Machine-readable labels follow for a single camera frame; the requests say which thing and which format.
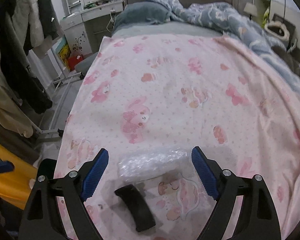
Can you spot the cream flower cat bed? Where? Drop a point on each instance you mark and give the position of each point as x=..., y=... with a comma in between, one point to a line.
x=278, y=30

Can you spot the pink cartoon print blanket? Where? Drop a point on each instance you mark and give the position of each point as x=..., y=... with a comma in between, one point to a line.
x=147, y=93

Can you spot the white dressing table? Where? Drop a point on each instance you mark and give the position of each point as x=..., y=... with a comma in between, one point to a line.
x=88, y=22

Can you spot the dark grey cat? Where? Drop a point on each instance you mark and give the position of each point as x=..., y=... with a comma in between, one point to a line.
x=289, y=60

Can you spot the white bedside lamp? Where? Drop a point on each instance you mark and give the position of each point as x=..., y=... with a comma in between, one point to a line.
x=251, y=10

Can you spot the blue-grey pillow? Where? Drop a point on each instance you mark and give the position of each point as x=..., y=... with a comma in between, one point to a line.
x=142, y=13

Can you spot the clear bubble wrap piece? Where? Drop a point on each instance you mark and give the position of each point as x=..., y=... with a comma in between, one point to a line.
x=149, y=164

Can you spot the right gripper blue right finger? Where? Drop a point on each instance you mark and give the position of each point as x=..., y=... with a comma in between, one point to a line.
x=205, y=172

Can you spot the red box on floor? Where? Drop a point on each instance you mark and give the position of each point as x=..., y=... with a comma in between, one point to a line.
x=73, y=61

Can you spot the grey floor cushion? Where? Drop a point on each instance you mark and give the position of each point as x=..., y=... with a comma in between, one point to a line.
x=84, y=65

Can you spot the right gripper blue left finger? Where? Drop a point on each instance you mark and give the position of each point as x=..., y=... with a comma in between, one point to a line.
x=91, y=173

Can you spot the black hanging garment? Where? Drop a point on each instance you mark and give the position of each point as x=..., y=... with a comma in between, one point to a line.
x=15, y=66

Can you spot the blue cloud pattern duvet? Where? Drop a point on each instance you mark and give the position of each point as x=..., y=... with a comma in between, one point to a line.
x=224, y=18

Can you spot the black curved foam piece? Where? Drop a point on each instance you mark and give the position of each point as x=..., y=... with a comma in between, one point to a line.
x=137, y=206

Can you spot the white clothes rack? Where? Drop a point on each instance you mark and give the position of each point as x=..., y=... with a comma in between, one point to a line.
x=60, y=86

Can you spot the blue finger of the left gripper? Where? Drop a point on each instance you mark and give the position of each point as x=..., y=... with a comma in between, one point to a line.
x=6, y=166

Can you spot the white fluffy hanging coat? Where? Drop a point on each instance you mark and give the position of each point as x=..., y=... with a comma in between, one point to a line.
x=26, y=15

